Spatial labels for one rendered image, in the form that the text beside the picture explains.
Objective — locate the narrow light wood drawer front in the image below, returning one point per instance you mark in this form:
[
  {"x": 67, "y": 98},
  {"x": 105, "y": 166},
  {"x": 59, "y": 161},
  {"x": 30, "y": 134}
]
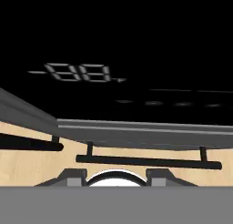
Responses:
[{"x": 21, "y": 167}]

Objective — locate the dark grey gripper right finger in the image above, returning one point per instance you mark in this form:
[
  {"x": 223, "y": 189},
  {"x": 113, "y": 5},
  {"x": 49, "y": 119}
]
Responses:
[{"x": 159, "y": 176}]

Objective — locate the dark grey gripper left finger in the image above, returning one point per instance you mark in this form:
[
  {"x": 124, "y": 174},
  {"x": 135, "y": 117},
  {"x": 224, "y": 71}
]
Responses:
[{"x": 72, "y": 176}]

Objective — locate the black glass hob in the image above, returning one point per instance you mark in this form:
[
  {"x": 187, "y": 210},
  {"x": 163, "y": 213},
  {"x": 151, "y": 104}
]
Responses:
[{"x": 121, "y": 36}]

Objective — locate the wide light wood drawer front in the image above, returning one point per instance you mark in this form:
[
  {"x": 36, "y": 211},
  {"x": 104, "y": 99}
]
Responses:
[{"x": 127, "y": 151}]

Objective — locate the round white black-rimmed object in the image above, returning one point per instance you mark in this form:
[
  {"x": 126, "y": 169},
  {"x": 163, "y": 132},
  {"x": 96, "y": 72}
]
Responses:
[{"x": 116, "y": 182}]

